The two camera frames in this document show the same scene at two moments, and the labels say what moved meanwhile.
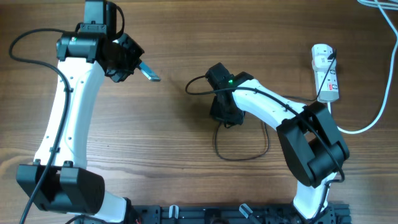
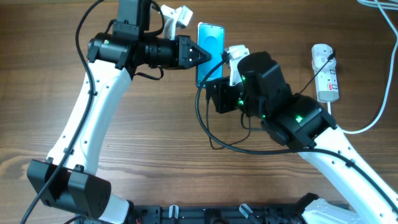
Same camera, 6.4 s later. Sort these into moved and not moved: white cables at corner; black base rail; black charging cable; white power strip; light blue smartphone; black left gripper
Moved: black charging cable; black left gripper; light blue smartphone
Not moved: white power strip; black base rail; white cables at corner
